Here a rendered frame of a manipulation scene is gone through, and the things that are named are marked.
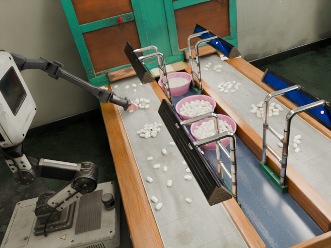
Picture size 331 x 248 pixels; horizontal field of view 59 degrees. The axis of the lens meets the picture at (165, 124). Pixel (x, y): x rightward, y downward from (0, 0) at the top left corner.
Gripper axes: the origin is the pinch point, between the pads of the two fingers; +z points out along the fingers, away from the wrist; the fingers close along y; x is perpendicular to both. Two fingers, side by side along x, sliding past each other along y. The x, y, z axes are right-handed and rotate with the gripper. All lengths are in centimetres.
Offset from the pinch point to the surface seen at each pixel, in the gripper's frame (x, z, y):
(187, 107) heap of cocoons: -19.6, 26.1, -16.4
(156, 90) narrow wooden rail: -13.0, 14.4, 14.9
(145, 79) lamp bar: -27.8, -14.1, -24.8
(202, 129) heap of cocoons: -18, 26, -44
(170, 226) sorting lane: 7, -4, -101
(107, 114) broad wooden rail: 13.3, -16.3, 1.5
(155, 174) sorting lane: 5, -2, -68
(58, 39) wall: 13, -52, 137
